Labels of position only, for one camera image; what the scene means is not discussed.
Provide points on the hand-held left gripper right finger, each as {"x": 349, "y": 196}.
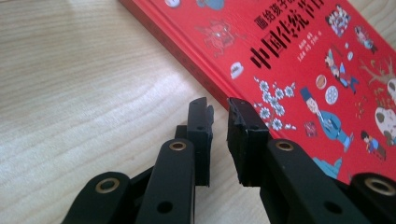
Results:
{"x": 247, "y": 149}

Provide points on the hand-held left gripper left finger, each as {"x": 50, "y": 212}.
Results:
{"x": 200, "y": 146}

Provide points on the red hardcover picture book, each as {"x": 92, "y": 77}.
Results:
{"x": 295, "y": 77}

